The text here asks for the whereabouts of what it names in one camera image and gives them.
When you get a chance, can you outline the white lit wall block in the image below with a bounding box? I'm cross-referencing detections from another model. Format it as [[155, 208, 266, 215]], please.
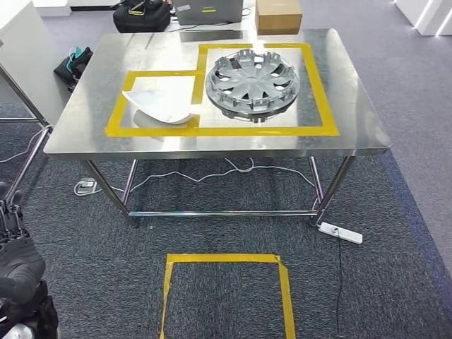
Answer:
[[415, 0, 452, 37], [393, 0, 429, 27]]

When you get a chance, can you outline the black pouch with teal item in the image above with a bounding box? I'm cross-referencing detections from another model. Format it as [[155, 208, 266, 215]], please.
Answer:
[[54, 45, 94, 92]]

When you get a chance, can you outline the white power strip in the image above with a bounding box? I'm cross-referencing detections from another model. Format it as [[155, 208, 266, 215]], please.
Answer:
[[318, 222, 364, 246]]

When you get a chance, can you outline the white power adapter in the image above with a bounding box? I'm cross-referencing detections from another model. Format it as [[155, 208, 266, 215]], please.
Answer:
[[73, 179, 103, 198]]

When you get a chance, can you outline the black power cable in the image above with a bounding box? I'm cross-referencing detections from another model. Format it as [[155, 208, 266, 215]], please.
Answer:
[[334, 234, 346, 339]]

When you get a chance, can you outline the white curved plastic panel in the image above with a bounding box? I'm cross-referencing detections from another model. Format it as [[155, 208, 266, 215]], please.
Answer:
[[121, 88, 201, 126]]

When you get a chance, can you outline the silver wheel hubcap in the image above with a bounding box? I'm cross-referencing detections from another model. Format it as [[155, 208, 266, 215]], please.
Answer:
[[204, 49, 300, 124]]

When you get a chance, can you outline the white low plinth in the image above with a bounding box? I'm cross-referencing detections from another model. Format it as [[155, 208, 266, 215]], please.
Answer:
[[32, 0, 72, 18]]

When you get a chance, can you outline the stainless steel workbench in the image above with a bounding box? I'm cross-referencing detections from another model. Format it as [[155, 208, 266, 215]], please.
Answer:
[[44, 28, 392, 228]]

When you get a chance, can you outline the brown cardboard box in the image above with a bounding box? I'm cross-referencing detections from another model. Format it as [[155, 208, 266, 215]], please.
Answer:
[[255, 0, 303, 36]]

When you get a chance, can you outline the white cable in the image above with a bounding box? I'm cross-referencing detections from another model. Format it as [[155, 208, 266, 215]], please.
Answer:
[[0, 125, 48, 165], [103, 156, 321, 211]]

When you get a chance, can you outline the white side table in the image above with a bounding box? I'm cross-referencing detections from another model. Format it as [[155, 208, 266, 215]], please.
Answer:
[[0, 0, 72, 204]]

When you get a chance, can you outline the black bag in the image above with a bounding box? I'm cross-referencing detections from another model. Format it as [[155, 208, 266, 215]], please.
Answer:
[[112, 0, 172, 34]]

